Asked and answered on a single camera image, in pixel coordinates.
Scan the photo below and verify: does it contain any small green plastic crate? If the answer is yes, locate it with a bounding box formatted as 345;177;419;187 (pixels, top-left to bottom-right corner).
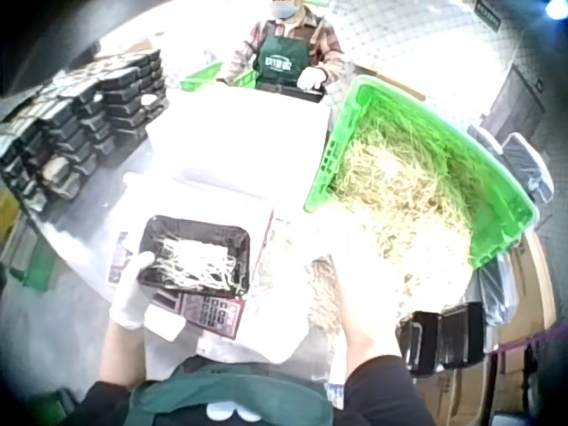
178;60;259;92

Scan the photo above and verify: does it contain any stack of filled black trays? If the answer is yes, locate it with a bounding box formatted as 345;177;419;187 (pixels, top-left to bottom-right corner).
0;48;169;225

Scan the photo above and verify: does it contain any stack of empty black trays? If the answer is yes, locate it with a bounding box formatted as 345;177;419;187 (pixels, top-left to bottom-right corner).
398;301;485;378

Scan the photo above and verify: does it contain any white foam box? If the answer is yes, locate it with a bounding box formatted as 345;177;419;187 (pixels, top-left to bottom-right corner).
145;83;332;190

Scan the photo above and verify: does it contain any bean sprouts portion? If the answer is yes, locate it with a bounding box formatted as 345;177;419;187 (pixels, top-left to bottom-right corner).
155;237;243;295

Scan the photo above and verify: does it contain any green floor crate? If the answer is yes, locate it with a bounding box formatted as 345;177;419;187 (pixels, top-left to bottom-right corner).
7;239;59;290

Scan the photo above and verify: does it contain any white weighing scale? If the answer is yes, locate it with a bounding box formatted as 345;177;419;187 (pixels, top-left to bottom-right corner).
105;177;277;343

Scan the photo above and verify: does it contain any person's left hand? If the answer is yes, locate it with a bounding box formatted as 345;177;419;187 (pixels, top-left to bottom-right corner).
109;250;155;331

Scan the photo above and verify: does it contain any black plastic food tray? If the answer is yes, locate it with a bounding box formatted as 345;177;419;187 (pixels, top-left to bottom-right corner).
137;214;253;299

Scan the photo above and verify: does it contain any heap of bean sprouts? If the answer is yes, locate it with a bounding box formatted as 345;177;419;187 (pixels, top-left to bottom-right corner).
261;95;485;329

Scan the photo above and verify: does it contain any green wall sign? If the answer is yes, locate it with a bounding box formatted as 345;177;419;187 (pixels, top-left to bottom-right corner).
472;0;503;32

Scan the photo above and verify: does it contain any large green plastic crate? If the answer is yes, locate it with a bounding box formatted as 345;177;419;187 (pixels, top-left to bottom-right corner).
303;75;536;272

